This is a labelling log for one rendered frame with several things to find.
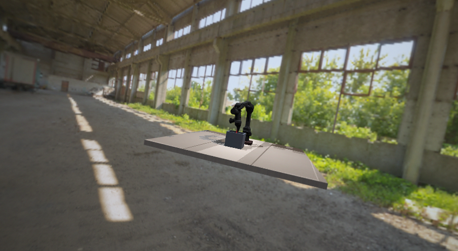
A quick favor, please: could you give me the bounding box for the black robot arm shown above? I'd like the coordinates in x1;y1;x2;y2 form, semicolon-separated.
229;101;254;141

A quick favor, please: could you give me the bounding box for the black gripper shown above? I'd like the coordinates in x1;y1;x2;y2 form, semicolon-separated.
235;116;241;132

